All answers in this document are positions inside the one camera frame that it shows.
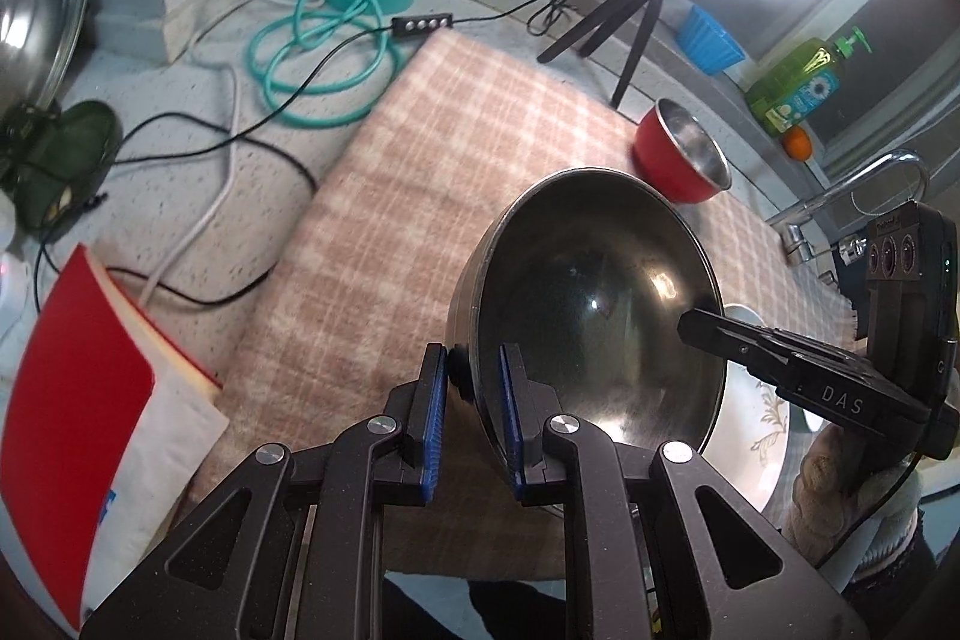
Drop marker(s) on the white shallow leaf-pattern bowl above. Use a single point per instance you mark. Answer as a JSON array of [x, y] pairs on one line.
[[750, 441]]

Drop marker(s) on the black tripod stand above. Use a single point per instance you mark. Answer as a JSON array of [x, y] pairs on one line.
[[599, 26]]

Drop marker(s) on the right hand in white glove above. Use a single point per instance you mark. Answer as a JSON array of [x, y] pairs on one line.
[[848, 526]]

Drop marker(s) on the red steel-lined small bowl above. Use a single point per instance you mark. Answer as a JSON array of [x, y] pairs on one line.
[[674, 154]]

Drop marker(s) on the large stainless steel bowl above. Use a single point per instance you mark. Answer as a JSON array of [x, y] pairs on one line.
[[588, 273]]

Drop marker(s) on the dark green clip device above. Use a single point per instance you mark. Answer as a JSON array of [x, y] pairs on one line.
[[54, 161]]

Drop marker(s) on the red and white book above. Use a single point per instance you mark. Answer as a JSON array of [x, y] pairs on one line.
[[107, 423]]

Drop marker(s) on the chrome faucet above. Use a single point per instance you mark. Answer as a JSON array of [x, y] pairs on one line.
[[789, 223]]

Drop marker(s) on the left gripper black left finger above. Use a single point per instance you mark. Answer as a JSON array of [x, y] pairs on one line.
[[288, 542]]

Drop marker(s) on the steel pot lid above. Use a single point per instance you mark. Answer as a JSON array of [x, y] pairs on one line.
[[38, 40]]

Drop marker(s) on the orange fruit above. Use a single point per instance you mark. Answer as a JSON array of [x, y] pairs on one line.
[[797, 144]]

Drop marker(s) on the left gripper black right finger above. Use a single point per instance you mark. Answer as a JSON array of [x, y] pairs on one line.
[[657, 543]]

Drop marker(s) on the green dish soap bottle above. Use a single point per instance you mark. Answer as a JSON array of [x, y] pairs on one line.
[[802, 81]]

